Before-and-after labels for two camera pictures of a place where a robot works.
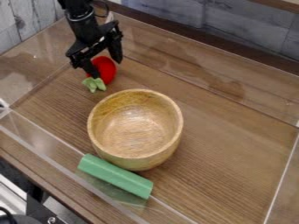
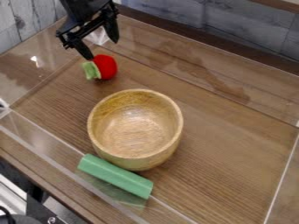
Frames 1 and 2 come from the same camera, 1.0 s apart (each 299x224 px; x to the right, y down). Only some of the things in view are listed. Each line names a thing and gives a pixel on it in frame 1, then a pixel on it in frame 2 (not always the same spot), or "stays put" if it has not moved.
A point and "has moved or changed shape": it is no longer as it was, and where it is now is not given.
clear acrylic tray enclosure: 234,171 stays put
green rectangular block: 117,175 stays put
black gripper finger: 90,67 to 83,49
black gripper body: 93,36 to 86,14
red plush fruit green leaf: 107,69 has moved or changed shape
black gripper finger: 115,46 to 110,23
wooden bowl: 136,126 stays put
